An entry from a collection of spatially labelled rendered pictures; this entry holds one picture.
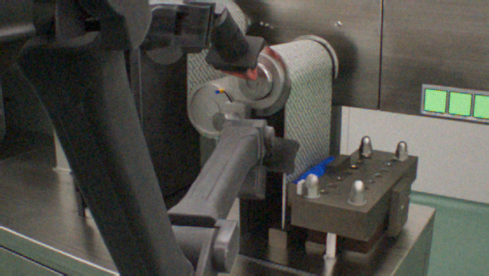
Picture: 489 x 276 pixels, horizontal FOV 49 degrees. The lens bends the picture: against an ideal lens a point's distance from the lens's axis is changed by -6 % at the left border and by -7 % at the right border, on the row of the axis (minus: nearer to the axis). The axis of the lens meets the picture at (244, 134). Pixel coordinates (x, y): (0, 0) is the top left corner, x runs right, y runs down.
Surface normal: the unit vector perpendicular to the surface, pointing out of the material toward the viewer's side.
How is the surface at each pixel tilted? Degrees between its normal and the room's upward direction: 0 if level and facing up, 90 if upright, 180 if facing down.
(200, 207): 4
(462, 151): 90
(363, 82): 90
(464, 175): 90
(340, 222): 90
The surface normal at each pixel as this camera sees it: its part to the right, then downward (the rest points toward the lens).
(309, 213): -0.51, 0.23
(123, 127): 0.97, 0.06
